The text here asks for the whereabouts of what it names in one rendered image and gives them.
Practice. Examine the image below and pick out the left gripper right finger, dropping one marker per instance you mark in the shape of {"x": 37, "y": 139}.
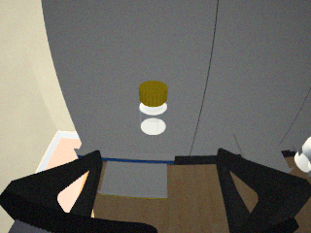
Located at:
{"x": 281, "y": 195}

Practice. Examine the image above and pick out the white bottle with green cap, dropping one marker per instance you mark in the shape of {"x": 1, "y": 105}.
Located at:
{"x": 302, "y": 159}

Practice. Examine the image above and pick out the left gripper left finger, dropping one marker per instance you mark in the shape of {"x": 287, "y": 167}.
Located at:
{"x": 43, "y": 188}

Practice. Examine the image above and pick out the clear glass bottle with yellow cap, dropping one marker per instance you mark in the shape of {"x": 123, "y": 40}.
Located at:
{"x": 153, "y": 95}

